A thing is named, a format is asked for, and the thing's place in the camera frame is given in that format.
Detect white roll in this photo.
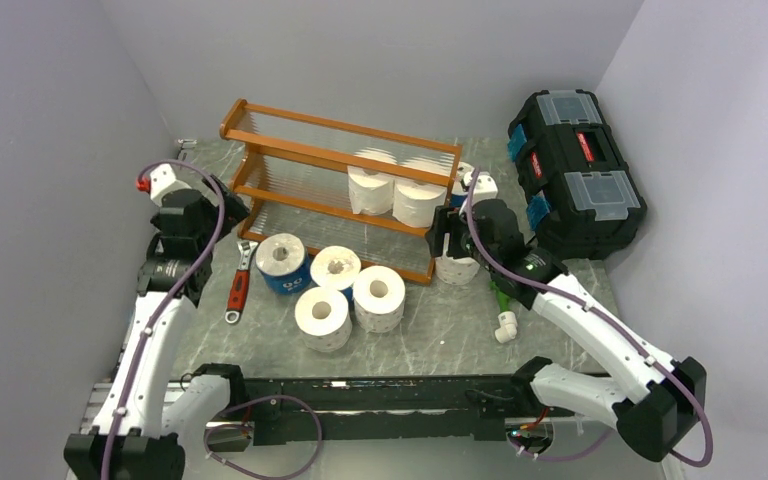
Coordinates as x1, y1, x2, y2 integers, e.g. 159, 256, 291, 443
353, 265, 406, 333
434, 239, 480, 286
294, 287, 352, 353
347, 166, 394, 215

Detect blue roll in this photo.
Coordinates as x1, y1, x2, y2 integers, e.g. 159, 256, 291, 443
449, 162, 474, 207
310, 245, 362, 302
255, 233, 311, 295

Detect white roll sideways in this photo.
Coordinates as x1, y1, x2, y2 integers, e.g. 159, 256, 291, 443
392, 177, 447, 228

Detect orange wooden two-tier shelf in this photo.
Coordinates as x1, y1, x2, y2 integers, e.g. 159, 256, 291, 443
219, 99, 462, 285

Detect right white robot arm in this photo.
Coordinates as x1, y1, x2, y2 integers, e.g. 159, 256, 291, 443
425, 199, 713, 467

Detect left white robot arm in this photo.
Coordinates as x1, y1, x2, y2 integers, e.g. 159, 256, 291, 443
63, 174, 249, 479

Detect green and white pipe fitting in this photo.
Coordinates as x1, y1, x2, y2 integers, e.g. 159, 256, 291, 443
489, 282, 518, 344

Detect black plastic toolbox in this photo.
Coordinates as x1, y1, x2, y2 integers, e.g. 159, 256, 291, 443
507, 89, 648, 260

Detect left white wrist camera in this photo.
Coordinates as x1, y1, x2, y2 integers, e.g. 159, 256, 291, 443
136, 163, 190, 207

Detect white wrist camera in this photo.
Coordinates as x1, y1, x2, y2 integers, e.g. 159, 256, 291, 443
461, 170, 499, 203
136, 163, 190, 207

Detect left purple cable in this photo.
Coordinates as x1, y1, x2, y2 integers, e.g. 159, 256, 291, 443
99, 158, 228, 480

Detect purple cable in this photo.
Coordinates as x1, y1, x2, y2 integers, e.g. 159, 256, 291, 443
460, 165, 715, 470
99, 158, 228, 480

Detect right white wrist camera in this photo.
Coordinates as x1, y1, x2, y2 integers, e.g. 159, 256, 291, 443
461, 170, 499, 203

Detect red handled tool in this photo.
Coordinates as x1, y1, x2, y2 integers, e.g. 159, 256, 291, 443
224, 240, 259, 325

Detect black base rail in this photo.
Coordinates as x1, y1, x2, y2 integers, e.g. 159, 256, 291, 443
208, 374, 567, 446

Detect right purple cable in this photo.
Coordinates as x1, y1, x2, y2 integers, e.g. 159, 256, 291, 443
460, 165, 715, 470

